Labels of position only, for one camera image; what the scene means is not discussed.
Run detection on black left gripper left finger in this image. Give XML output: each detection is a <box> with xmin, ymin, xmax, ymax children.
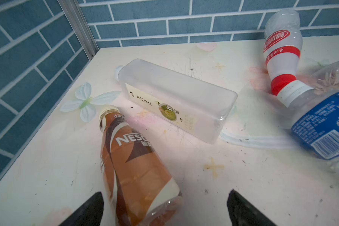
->
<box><xmin>60</xmin><ymin>192</ymin><xmax>104</xmax><ymax>226</ymax></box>

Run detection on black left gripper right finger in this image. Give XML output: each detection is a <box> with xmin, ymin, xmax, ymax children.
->
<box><xmin>227</xmin><ymin>190</ymin><xmax>276</xmax><ymax>226</ymax></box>

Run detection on clear bottle blue label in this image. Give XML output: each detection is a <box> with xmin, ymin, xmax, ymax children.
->
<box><xmin>277</xmin><ymin>61</ymin><xmax>339</xmax><ymax>177</ymax></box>

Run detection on brown Nescafe coffee bottle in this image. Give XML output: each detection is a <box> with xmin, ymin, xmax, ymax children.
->
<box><xmin>99</xmin><ymin>105</ymin><xmax>182</xmax><ymax>226</ymax></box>

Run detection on frosted rectangular plastic bottle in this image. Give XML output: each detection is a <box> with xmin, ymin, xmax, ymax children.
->
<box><xmin>115</xmin><ymin>59</ymin><xmax>237</xmax><ymax>144</ymax></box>

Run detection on white bottle red bands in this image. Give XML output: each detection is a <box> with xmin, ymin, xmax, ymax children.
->
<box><xmin>263</xmin><ymin>8</ymin><xmax>303</xmax><ymax>95</ymax></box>

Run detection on aluminium corner post left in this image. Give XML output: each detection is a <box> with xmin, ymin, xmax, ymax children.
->
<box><xmin>58</xmin><ymin>0</ymin><xmax>99</xmax><ymax>61</ymax></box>

